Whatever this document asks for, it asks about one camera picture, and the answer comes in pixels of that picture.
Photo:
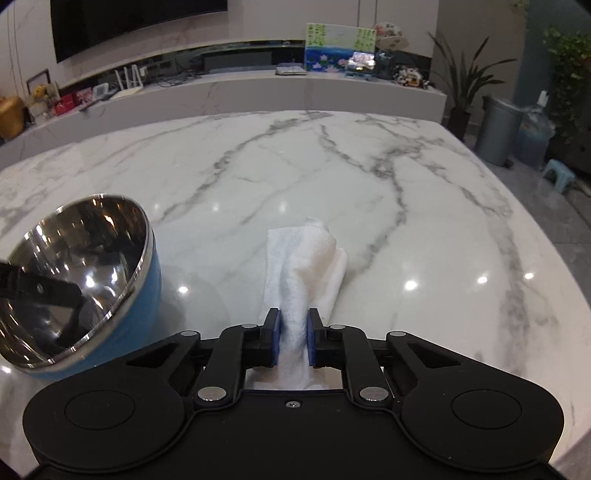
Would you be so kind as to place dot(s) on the black white toy figure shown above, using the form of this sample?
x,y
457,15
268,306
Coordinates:
x,y
411,77

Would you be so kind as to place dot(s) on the golden vase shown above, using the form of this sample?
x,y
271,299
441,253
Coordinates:
x,y
11,117

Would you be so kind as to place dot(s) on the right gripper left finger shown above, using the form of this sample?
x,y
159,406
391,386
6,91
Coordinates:
x,y
238,349

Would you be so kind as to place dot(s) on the leafy green plant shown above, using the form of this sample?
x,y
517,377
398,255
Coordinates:
x,y
569,104

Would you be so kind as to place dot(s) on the white router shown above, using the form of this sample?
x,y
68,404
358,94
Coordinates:
x,y
129,81

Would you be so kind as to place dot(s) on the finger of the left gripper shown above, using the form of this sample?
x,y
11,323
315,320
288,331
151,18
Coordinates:
x,y
16,284

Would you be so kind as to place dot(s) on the grey trash bin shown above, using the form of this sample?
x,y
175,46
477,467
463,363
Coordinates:
x,y
499,129

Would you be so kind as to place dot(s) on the grey notebook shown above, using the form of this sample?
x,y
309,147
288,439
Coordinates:
x,y
290,69

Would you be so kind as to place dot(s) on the blue steel bowl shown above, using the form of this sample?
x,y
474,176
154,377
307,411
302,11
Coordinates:
x,y
106,246

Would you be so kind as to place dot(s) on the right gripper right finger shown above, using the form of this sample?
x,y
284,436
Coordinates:
x,y
348,350

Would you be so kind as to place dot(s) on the red box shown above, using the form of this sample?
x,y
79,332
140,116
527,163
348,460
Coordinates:
x,y
65,104

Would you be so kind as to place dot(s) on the blue water jug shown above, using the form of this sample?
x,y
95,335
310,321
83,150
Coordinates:
x,y
534,135

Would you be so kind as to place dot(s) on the lotus painting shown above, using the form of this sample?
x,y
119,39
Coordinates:
x,y
330,48

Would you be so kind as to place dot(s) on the picture frame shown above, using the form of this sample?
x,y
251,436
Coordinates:
x,y
37,85

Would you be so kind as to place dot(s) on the small teal stool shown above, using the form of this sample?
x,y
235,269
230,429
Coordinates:
x,y
561,175

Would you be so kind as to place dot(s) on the white cloth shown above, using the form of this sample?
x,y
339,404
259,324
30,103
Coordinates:
x,y
304,269

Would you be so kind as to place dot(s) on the decorative fan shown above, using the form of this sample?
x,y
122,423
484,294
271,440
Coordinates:
x,y
390,37

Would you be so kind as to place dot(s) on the potted long-leaf plant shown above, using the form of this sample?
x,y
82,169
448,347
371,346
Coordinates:
x,y
465,78

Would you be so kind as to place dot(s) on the black television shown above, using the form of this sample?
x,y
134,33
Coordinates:
x,y
79,25

